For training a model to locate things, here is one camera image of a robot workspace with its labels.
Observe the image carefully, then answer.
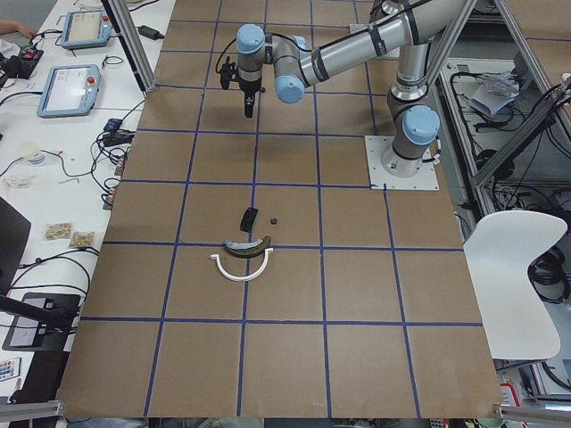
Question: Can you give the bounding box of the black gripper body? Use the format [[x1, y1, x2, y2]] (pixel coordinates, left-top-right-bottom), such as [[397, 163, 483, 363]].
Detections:
[[240, 79, 260, 102]]

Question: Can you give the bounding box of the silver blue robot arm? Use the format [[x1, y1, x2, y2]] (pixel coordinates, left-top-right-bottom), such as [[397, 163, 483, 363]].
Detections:
[[217, 1, 458, 178]]

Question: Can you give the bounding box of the black power adapter brick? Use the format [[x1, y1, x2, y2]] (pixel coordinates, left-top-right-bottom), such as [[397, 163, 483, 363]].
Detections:
[[137, 25, 164, 40]]

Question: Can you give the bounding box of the black brake pad plate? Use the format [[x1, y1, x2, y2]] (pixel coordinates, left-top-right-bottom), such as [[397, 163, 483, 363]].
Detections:
[[240, 207, 259, 233]]

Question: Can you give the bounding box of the small blue black adapter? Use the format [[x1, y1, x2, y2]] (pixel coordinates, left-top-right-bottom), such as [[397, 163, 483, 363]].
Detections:
[[103, 118, 122, 133]]

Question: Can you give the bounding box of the olive green brake shoe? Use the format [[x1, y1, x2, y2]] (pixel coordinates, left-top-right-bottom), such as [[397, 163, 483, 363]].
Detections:
[[223, 235, 271, 259]]

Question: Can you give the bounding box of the far teach pendant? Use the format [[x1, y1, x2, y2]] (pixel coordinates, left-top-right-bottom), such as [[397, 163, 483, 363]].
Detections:
[[60, 10, 112, 50]]

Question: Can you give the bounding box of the teach pendant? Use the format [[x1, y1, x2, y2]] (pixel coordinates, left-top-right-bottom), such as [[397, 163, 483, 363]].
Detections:
[[60, 10, 112, 50], [37, 64, 101, 119]]

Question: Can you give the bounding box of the near teach pendant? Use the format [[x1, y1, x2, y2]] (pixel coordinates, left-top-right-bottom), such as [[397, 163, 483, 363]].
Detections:
[[37, 64, 101, 119]]

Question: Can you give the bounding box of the white paper cup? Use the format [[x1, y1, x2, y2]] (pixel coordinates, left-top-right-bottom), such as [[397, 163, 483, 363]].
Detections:
[[19, 142, 46, 165]]

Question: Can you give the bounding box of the left hand of person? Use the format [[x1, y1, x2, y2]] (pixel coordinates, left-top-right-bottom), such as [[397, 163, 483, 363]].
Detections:
[[0, 19, 37, 39]]

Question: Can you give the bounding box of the white plastic chair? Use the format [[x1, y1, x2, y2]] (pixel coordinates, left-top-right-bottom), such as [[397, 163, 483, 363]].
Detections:
[[463, 210, 567, 360]]

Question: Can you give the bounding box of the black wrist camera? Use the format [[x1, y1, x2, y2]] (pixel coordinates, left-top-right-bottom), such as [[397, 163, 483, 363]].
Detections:
[[219, 56, 236, 90]]

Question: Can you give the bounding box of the aluminium frame post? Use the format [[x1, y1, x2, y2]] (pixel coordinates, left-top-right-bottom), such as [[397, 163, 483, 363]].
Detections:
[[102, 0, 156, 94]]

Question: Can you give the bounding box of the white curved plastic bracket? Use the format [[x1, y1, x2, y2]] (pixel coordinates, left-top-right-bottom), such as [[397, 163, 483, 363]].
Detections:
[[209, 248, 273, 283]]

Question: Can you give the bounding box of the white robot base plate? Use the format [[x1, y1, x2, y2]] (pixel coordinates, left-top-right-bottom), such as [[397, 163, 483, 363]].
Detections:
[[364, 136, 440, 192]]

